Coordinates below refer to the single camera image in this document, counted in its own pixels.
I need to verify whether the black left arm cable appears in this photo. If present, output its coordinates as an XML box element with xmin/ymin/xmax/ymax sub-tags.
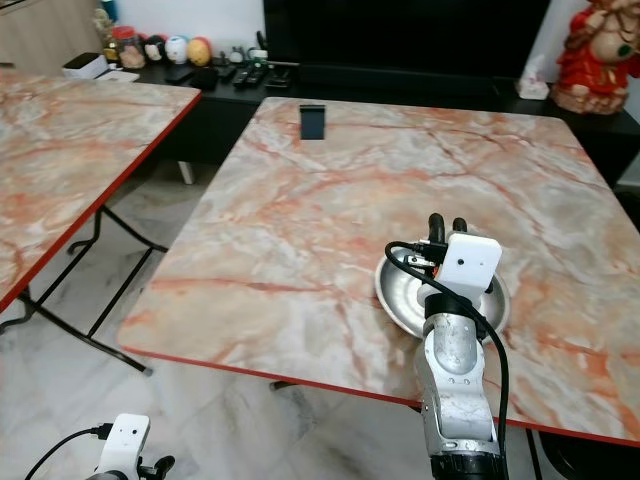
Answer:
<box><xmin>25</xmin><ymin>424</ymin><xmax>118</xmax><ymax>480</ymax></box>

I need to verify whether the large steel plate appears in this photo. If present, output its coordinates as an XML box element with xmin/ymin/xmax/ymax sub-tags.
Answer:
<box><xmin>375</xmin><ymin>247</ymin><xmax>510</xmax><ymax>342</ymax></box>

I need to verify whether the black round figurine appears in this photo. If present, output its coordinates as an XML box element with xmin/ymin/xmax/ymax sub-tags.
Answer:
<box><xmin>142</xmin><ymin>35</ymin><xmax>167</xmax><ymax>65</ymax></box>

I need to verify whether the yellow egg figurine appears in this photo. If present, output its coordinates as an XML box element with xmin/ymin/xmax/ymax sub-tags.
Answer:
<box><xmin>187</xmin><ymin>37</ymin><xmax>213</xmax><ymax>67</ymax></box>

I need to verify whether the black remote control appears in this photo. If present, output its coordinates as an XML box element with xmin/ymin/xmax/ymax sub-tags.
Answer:
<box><xmin>228</xmin><ymin>62</ymin><xmax>255</xmax><ymax>90</ymax></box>

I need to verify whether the small black stand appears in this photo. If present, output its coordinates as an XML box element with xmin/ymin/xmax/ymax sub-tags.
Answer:
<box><xmin>299</xmin><ymin>103</ymin><xmax>328</xmax><ymax>142</ymax></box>

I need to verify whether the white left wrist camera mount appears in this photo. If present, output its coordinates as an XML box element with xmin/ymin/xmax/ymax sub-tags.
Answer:
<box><xmin>104</xmin><ymin>412</ymin><xmax>152</xmax><ymax>477</ymax></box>

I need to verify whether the jar with red lid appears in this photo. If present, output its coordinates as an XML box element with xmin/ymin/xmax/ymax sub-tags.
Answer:
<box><xmin>110</xmin><ymin>25</ymin><xmax>142</xmax><ymax>70</ymax></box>

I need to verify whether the gold trophy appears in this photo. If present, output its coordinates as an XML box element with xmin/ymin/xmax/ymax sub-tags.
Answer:
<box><xmin>92</xmin><ymin>4</ymin><xmax>121</xmax><ymax>64</ymax></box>

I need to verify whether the green mug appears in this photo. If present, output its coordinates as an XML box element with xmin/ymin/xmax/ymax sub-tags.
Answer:
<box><xmin>247</xmin><ymin>33</ymin><xmax>270</xmax><ymax>67</ymax></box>

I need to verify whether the red gold statue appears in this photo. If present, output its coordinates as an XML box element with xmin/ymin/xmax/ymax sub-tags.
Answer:
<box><xmin>552</xmin><ymin>0</ymin><xmax>640</xmax><ymax>117</ymax></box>

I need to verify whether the white tissue box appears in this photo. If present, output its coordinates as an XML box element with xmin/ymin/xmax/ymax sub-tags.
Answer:
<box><xmin>517</xmin><ymin>74</ymin><xmax>552</xmax><ymax>100</ymax></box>

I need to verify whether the white egg figurine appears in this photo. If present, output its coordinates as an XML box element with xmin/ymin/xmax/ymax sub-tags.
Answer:
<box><xmin>165</xmin><ymin>35</ymin><xmax>189</xmax><ymax>64</ymax></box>

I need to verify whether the marble pattern folding table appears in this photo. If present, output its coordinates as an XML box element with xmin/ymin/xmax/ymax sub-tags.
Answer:
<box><xmin>117</xmin><ymin>96</ymin><xmax>640</xmax><ymax>447</ymax></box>
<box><xmin>0</xmin><ymin>68</ymin><xmax>202</xmax><ymax>377</ymax></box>

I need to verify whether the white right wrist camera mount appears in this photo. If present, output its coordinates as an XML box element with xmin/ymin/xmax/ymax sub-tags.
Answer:
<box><xmin>439</xmin><ymin>231</ymin><xmax>504</xmax><ymax>297</ymax></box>

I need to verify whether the black television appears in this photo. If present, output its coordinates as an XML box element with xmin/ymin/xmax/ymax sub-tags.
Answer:
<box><xmin>263</xmin><ymin>0</ymin><xmax>557</xmax><ymax>78</ymax></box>

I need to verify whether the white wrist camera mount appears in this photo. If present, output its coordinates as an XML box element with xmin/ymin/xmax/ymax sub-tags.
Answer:
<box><xmin>104</xmin><ymin>412</ymin><xmax>152</xmax><ymax>477</ymax></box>
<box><xmin>439</xmin><ymin>231</ymin><xmax>504</xmax><ymax>297</ymax></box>

